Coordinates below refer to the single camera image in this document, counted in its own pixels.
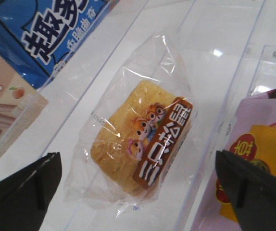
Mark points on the clear acrylic left shelf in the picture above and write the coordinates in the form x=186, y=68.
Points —
x=224, y=49

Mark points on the pink fruit snack bag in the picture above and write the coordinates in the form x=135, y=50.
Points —
x=253, y=138

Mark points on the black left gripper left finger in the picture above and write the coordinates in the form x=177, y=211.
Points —
x=25, y=195

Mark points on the beige Pocky box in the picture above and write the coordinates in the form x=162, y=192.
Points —
x=20, y=105

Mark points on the blue cookie bag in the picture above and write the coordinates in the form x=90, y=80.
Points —
x=38, y=37

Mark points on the bread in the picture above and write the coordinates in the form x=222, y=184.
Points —
x=133, y=134

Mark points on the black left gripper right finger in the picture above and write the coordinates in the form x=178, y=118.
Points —
x=251, y=191

